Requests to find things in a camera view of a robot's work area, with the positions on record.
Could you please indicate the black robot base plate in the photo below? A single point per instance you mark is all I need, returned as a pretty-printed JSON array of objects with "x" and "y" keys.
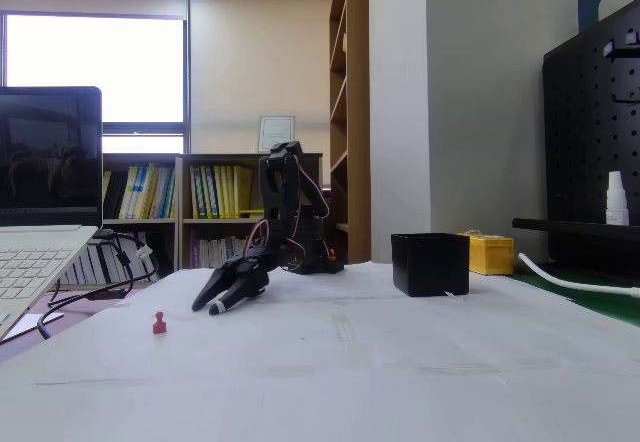
[{"x": 336, "y": 268}]

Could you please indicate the yellow box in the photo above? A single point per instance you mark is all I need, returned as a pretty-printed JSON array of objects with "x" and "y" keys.
[{"x": 492, "y": 257}]

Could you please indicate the window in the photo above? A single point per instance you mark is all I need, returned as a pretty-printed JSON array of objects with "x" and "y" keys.
[{"x": 95, "y": 67}]

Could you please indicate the tall wooden bookshelf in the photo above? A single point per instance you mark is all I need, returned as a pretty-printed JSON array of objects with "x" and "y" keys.
[{"x": 352, "y": 112}]

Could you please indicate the black square container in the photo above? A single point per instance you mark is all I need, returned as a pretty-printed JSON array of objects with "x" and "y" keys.
[{"x": 430, "y": 264}]

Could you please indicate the framed certificate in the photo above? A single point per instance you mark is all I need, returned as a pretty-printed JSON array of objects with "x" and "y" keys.
[{"x": 272, "y": 132}]

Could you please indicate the flat-lying yellow book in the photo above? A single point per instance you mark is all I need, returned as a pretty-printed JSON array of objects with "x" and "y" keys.
[{"x": 250, "y": 212}]

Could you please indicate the white laptop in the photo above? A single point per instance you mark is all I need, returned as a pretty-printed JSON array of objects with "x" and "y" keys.
[{"x": 45, "y": 172}]

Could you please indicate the green desk mat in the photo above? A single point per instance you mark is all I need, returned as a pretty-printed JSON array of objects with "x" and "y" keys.
[{"x": 600, "y": 302}]

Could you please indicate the black pegboard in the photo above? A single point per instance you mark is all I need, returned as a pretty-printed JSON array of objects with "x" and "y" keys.
[{"x": 590, "y": 152}]

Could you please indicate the white paper sheet cover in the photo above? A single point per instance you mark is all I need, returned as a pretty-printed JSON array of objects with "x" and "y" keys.
[{"x": 320, "y": 362}]

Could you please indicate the white card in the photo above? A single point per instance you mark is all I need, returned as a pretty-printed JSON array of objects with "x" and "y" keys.
[{"x": 30, "y": 324}]

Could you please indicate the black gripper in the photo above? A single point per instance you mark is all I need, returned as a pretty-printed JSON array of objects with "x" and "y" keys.
[{"x": 242, "y": 278}]

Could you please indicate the white plug connector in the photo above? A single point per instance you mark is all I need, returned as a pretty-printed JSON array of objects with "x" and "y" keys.
[{"x": 143, "y": 252}]

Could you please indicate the white plastic bottle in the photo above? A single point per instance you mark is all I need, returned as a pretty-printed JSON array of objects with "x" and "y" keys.
[{"x": 617, "y": 202}]

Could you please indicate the low wooden bookshelf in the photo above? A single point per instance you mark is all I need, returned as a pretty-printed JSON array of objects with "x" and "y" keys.
[
  {"x": 140, "y": 222},
  {"x": 220, "y": 162}
]

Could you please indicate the small red pawn piece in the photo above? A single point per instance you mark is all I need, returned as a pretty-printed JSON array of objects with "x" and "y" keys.
[{"x": 159, "y": 326}]

